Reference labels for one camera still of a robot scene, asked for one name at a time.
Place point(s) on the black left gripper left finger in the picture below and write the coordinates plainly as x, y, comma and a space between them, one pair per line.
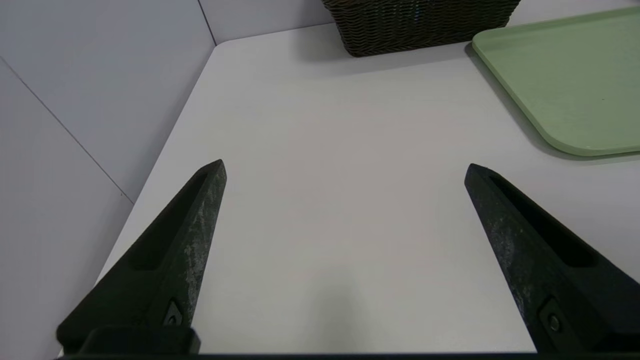
170, 260

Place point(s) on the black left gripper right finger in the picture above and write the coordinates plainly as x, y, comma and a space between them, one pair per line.
545, 260

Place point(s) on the dark brown wicker basket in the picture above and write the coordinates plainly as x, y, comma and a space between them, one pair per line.
415, 25

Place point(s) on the light green plastic tray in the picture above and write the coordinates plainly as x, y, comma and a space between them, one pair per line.
575, 85

